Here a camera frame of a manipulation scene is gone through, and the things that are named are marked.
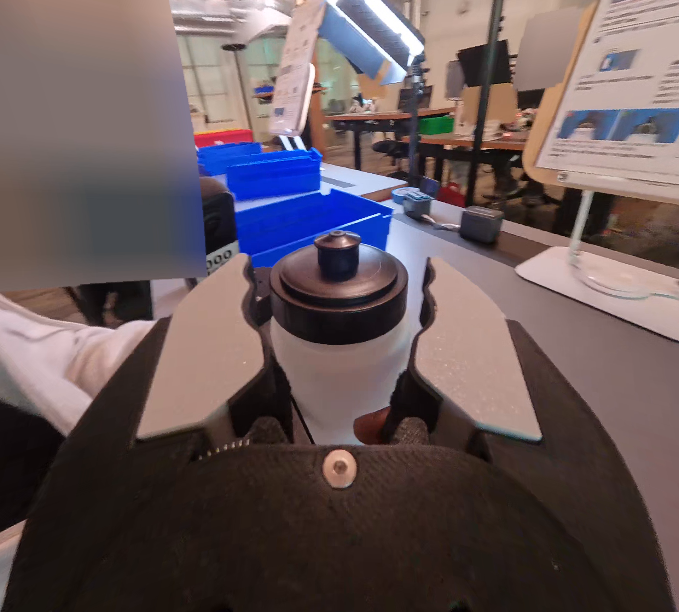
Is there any dark grey case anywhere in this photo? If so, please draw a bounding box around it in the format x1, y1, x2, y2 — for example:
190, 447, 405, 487
459, 206, 505, 244

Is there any red plastic bin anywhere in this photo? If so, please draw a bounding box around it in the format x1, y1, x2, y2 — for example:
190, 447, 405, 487
193, 129, 253, 148

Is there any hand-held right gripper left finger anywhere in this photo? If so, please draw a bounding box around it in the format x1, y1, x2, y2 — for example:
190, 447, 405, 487
136, 253, 267, 444

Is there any thin black pole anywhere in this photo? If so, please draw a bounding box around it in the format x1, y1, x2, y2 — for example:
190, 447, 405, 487
467, 0, 515, 207

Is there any black monitor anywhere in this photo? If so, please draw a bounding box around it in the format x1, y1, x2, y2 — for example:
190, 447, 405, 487
457, 39, 511, 87

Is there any person's left forearm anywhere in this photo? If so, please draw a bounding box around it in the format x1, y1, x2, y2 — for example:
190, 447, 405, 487
0, 294, 160, 435

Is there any grey charger box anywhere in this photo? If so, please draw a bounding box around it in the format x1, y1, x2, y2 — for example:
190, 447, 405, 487
403, 177, 441, 220

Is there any grey light panel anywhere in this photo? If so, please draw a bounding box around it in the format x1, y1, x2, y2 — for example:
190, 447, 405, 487
317, 0, 426, 87

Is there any instruction sign stand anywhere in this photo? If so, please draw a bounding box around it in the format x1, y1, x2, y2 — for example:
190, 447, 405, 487
268, 0, 327, 152
515, 0, 679, 342

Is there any white plastic bottle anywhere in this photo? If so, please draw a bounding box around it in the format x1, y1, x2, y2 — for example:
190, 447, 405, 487
269, 315, 420, 445

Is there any blue plastic bin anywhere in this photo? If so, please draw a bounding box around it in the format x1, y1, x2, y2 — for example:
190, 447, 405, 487
197, 141, 263, 178
233, 190, 394, 268
227, 148, 323, 201

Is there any wooden post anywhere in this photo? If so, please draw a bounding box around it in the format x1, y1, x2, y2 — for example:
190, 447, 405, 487
292, 0, 329, 148

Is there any wooden table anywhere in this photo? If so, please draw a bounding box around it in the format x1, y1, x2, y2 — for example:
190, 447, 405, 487
326, 108, 457, 169
400, 132, 531, 188

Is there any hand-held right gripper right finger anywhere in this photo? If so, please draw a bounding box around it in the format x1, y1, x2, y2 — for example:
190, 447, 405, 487
407, 256, 543, 452

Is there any cardboard sheet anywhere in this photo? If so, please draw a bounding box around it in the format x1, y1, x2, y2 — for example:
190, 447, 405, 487
460, 84, 518, 138

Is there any black light stand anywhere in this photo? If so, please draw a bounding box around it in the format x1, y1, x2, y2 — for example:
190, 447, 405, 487
406, 55, 431, 188

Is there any black bottle lid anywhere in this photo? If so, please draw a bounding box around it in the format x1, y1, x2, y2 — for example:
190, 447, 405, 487
269, 231, 409, 346

